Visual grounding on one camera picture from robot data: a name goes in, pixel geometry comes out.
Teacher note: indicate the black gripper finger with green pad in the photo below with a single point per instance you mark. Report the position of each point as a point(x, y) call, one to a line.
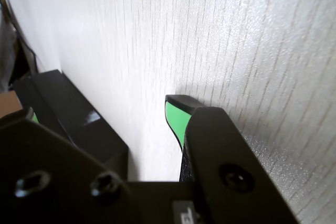
point(39, 161)
point(223, 155)

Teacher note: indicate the black open box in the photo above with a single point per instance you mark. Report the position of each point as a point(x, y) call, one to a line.
point(92, 132)

